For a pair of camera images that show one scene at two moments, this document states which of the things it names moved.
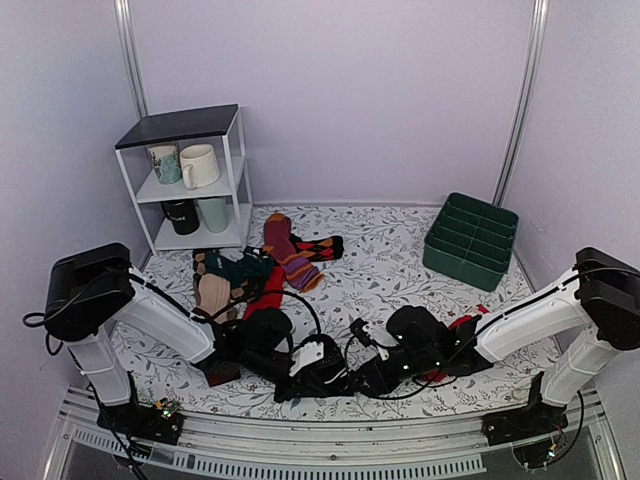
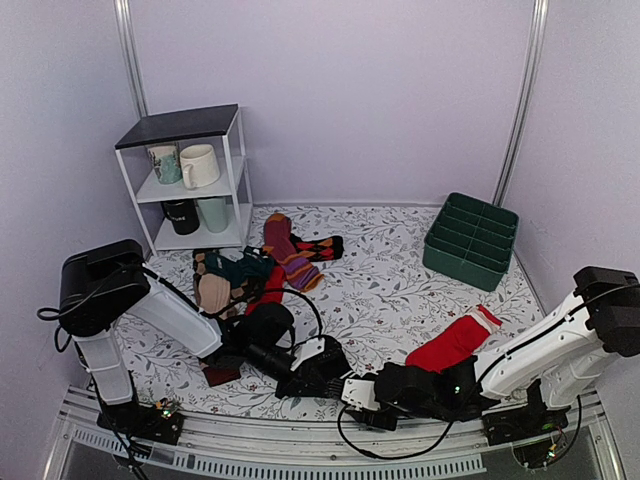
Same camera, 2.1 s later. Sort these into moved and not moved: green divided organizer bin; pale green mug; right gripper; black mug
Moved: right gripper
Not moved: green divided organizer bin; black mug; pale green mug
